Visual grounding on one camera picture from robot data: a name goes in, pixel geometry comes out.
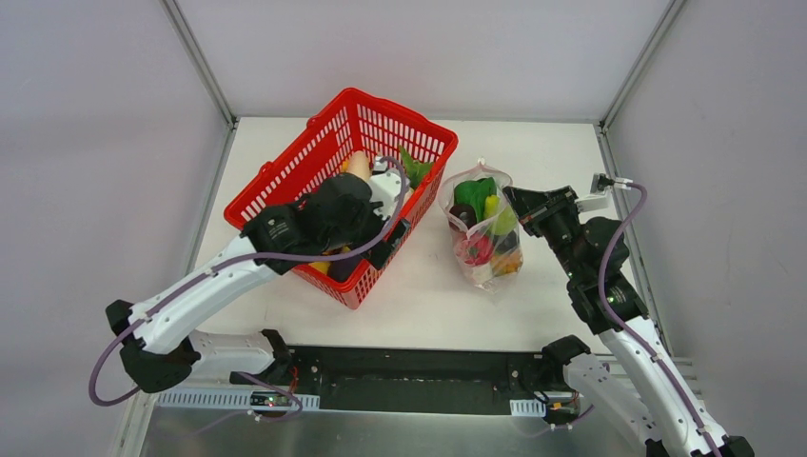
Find green pear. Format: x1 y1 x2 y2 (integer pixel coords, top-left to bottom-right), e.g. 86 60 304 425
483 195 518 236

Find clear zip top bag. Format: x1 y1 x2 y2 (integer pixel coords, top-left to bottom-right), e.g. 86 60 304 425
438 158 523 294

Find purple eggplant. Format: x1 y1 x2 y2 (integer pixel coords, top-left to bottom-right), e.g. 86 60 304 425
327 256 363 283

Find large white radish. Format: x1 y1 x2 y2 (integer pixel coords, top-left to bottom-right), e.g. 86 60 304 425
344 150 372 182

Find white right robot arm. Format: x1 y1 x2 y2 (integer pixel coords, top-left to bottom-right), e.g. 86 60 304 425
503 187 755 456

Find green leaf sprig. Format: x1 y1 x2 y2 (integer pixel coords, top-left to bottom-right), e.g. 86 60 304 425
398 145 433 189

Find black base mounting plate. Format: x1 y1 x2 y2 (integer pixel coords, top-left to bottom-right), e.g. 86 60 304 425
255 346 581 424

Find red plastic shopping basket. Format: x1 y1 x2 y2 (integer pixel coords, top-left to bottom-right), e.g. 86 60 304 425
225 88 459 309

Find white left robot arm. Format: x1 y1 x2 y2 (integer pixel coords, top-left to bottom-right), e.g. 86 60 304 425
106 171 408 393

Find dark purple round fruit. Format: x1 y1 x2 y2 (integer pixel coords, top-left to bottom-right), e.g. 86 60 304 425
449 204 478 231

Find aluminium frame rail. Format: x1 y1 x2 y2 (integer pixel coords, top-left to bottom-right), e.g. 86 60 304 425
132 345 704 402

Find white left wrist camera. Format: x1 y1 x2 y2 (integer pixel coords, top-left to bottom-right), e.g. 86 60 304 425
367 158 410 220

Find toy pineapple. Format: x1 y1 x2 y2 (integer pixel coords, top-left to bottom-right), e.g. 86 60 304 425
491 248 523 277

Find green leafy bok choy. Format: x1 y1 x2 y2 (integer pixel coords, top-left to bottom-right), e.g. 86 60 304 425
453 177 497 222

